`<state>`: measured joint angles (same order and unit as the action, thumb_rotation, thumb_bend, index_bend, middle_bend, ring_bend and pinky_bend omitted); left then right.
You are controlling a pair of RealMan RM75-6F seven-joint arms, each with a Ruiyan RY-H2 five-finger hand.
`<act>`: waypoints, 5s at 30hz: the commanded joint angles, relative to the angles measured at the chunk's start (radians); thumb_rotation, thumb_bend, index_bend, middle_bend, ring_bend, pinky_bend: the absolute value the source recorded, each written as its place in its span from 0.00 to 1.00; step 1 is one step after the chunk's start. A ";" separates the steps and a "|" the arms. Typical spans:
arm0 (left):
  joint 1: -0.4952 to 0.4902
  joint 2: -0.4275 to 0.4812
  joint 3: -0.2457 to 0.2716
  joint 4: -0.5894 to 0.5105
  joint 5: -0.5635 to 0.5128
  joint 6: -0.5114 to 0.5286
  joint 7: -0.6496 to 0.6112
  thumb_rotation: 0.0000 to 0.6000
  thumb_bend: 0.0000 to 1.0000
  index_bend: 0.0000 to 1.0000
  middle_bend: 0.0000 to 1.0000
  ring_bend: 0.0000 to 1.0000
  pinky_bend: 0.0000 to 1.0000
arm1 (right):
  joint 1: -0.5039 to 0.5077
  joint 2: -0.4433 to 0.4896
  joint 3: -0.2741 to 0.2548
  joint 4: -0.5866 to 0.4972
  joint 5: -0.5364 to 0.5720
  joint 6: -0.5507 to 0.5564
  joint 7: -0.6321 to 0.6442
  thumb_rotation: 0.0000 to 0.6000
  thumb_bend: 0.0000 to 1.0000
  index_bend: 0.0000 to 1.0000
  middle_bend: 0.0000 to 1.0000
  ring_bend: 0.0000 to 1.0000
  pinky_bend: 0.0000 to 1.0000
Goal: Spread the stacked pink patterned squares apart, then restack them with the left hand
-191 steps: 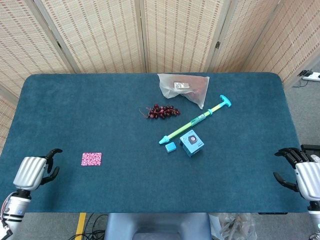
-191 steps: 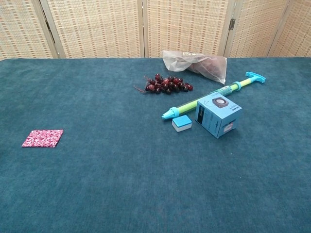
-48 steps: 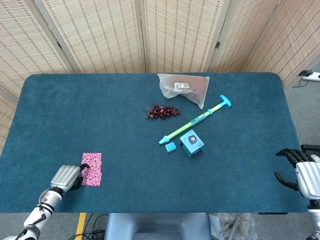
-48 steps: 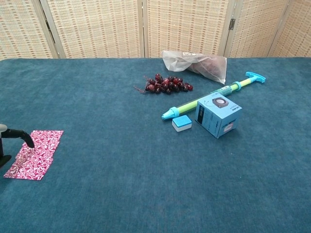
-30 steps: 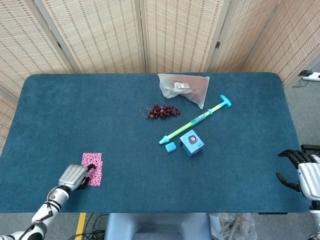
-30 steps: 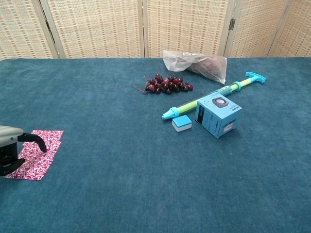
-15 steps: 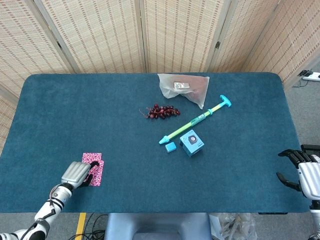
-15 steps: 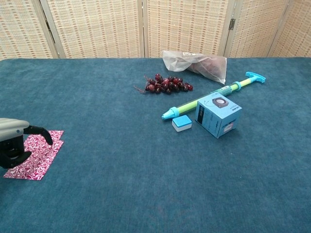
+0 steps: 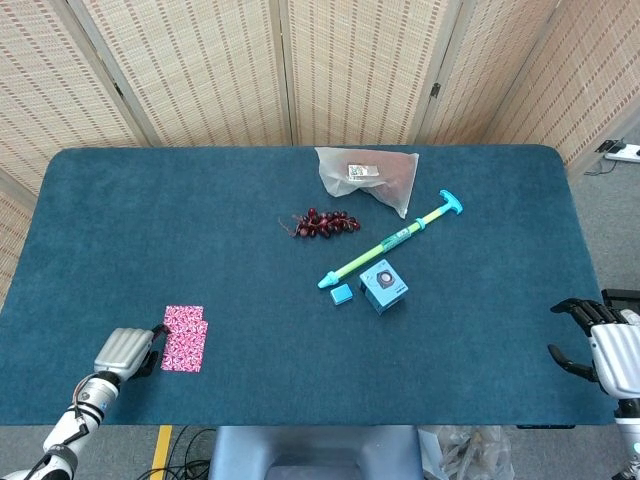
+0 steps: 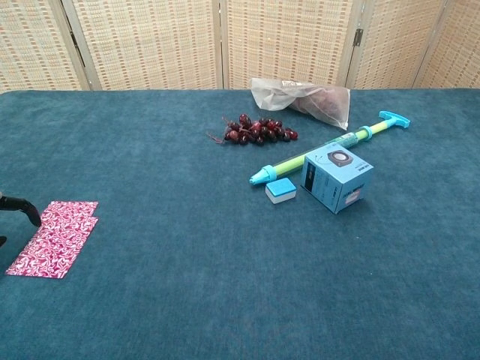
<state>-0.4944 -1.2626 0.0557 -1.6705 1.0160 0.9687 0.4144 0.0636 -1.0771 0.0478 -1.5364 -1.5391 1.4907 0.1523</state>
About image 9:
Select white power strip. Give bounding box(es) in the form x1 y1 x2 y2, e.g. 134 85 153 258
594 139 640 164

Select teal table cloth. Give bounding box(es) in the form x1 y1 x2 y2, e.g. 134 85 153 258
0 143 632 427

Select dark red grape bunch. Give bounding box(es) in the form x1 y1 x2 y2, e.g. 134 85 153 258
278 207 362 240

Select black floor cables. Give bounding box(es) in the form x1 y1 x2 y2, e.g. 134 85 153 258
137 424 216 480

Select translucent plastic bag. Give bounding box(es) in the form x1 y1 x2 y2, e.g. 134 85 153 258
313 146 421 220

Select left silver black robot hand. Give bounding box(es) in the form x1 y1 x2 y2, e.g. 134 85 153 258
92 323 170 380

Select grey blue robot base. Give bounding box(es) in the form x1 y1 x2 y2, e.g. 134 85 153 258
207 424 424 480

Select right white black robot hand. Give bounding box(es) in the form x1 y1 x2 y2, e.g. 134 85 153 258
547 298 640 401

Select light blue speaker box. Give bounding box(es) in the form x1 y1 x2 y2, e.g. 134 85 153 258
358 259 409 316

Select woven folding screen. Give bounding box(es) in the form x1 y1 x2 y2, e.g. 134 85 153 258
0 0 640 311

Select crumpled clear plastic wrap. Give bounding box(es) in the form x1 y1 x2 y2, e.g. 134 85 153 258
418 424 515 480

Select black box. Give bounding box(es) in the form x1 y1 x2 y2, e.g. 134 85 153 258
601 288 640 314

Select green blue toy water pump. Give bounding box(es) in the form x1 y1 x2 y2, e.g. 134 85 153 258
316 189 464 290

